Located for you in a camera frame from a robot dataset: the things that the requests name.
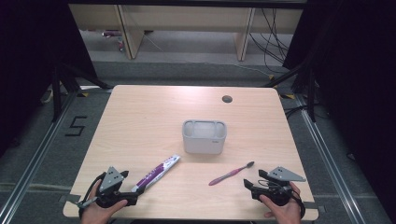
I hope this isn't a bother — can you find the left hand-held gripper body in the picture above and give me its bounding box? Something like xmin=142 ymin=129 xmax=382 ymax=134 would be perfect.
xmin=94 ymin=166 xmax=139 ymax=209

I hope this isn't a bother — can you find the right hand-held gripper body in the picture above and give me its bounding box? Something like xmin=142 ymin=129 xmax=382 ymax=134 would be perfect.
xmin=251 ymin=166 xmax=307 ymax=207

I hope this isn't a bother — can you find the purple toothbrush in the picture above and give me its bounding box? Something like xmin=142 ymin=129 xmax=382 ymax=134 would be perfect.
xmin=207 ymin=161 xmax=256 ymax=187

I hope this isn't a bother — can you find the white and purple toothpaste tube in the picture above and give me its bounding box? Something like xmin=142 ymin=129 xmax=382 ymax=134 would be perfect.
xmin=130 ymin=154 xmax=182 ymax=194

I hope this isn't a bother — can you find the grey toothbrush holder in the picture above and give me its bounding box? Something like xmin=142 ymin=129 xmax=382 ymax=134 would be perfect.
xmin=181 ymin=119 xmax=228 ymax=155

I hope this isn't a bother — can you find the person's left hand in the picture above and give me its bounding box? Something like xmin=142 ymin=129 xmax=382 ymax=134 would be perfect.
xmin=79 ymin=180 xmax=129 ymax=224

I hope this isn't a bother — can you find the person's right hand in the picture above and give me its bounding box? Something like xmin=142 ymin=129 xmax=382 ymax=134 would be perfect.
xmin=260 ymin=181 xmax=304 ymax=224

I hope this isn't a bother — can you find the grey tape strip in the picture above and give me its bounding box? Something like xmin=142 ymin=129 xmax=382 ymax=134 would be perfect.
xmin=303 ymin=201 xmax=327 ymax=215
xmin=58 ymin=193 xmax=82 ymax=203

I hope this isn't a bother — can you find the black metal stand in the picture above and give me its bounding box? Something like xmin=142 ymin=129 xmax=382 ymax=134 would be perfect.
xmin=263 ymin=61 xmax=319 ymax=123
xmin=50 ymin=61 xmax=114 ymax=123

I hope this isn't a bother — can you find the black curtain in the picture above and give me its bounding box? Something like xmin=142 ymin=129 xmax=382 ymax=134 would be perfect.
xmin=282 ymin=0 xmax=396 ymax=216
xmin=0 ymin=0 xmax=98 ymax=157

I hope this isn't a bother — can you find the pink item on floor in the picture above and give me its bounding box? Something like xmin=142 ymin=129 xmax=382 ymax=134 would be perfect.
xmin=101 ymin=29 xmax=126 ymax=52

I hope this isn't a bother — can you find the beige wooden desk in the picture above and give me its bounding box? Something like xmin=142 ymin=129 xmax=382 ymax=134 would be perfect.
xmin=68 ymin=3 xmax=304 ymax=62

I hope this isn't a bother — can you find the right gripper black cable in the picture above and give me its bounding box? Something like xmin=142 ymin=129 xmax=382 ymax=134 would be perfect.
xmin=291 ymin=188 xmax=307 ymax=220

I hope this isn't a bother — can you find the metal floor rail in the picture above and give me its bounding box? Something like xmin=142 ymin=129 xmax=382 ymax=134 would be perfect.
xmin=293 ymin=92 xmax=368 ymax=224
xmin=0 ymin=91 xmax=79 ymax=224

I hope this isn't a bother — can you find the bundle of black cables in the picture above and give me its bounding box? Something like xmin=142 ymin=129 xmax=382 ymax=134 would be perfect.
xmin=248 ymin=7 xmax=291 ymax=75

